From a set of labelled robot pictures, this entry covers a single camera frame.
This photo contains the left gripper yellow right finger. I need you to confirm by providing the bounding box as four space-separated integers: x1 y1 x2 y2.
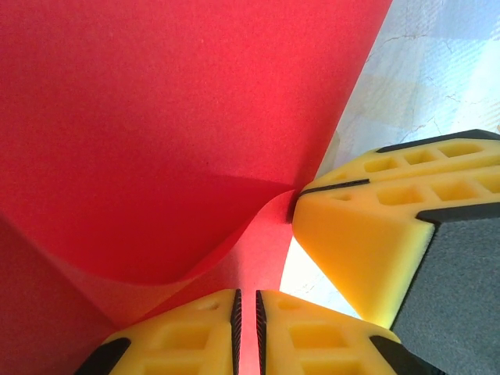
255 288 430 375

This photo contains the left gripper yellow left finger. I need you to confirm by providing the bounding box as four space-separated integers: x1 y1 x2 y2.
73 288 243 375

